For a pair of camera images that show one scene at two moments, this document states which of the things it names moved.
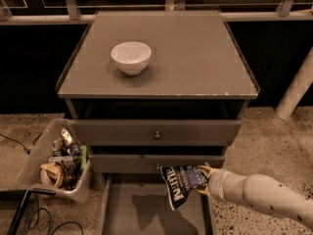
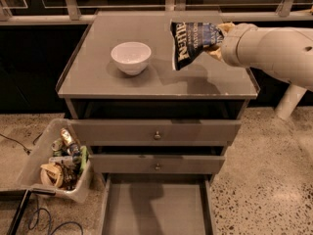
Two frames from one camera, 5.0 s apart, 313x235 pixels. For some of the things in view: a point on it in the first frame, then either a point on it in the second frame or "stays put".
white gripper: (219, 182) to (230, 45)
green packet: (84, 156) stays put
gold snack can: (66, 135) stays put
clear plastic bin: (60, 160) stays put
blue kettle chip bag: (179, 179) to (188, 39)
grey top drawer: (156, 132) stays put
